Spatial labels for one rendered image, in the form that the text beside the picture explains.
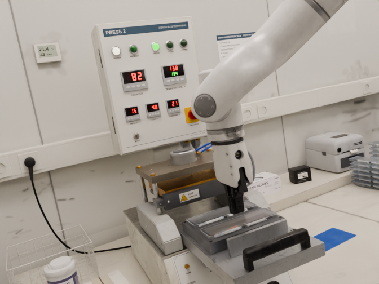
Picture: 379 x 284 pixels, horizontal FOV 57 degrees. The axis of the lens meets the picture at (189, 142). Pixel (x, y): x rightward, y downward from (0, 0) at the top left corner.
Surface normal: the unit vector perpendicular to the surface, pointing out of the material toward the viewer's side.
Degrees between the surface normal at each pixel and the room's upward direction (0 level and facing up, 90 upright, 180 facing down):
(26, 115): 90
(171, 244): 90
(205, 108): 93
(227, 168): 91
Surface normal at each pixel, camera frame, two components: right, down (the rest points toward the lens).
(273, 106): 0.46, 0.06
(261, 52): 0.21, -0.33
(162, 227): 0.13, -0.69
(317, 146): -0.93, 0.14
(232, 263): -0.16, -0.98
